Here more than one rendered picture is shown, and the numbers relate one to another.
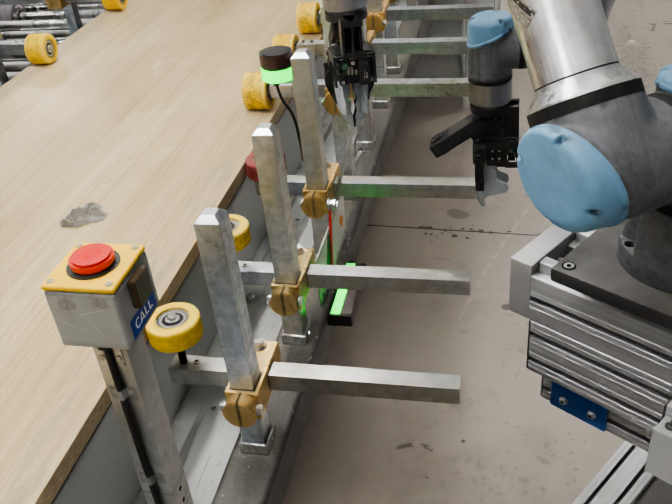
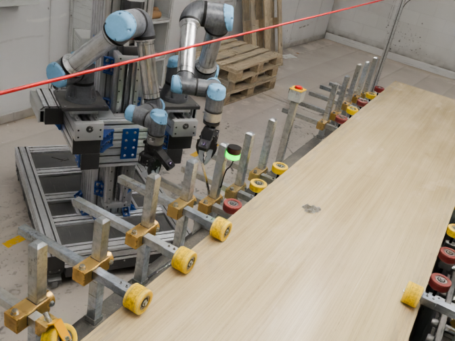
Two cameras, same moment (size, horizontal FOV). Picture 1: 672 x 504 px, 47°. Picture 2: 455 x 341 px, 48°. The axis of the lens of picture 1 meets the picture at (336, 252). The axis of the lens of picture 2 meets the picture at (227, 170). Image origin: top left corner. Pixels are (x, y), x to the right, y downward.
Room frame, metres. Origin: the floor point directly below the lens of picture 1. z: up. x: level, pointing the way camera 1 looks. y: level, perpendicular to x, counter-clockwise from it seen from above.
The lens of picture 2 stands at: (3.26, 0.37, 2.04)
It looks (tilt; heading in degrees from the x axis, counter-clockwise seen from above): 28 degrees down; 189
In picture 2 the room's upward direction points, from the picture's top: 12 degrees clockwise
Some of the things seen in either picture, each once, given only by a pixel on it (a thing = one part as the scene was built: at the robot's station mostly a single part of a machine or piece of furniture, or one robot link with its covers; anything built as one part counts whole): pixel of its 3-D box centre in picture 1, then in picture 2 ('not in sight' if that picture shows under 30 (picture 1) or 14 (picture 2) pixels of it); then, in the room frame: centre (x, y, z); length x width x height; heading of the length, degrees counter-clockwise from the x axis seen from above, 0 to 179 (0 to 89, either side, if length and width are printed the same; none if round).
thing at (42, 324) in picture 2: not in sight; (55, 331); (2.35, -0.14, 0.95); 0.10 x 0.04 x 0.10; 75
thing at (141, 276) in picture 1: (140, 286); not in sight; (0.58, 0.18, 1.20); 0.03 x 0.01 x 0.03; 165
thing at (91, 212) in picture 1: (82, 211); (312, 207); (1.24, 0.45, 0.91); 0.09 x 0.07 x 0.02; 109
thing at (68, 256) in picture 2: (397, 12); (76, 260); (2.07, -0.23, 0.95); 0.50 x 0.04 x 0.04; 75
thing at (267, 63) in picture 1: (276, 57); (233, 149); (1.33, 0.07, 1.13); 0.06 x 0.06 x 0.02
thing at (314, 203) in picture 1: (319, 190); (210, 203); (1.34, 0.02, 0.85); 0.14 x 0.06 x 0.05; 165
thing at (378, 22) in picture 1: (377, 16); (93, 266); (2.07, -0.18, 0.95); 0.14 x 0.06 x 0.05; 165
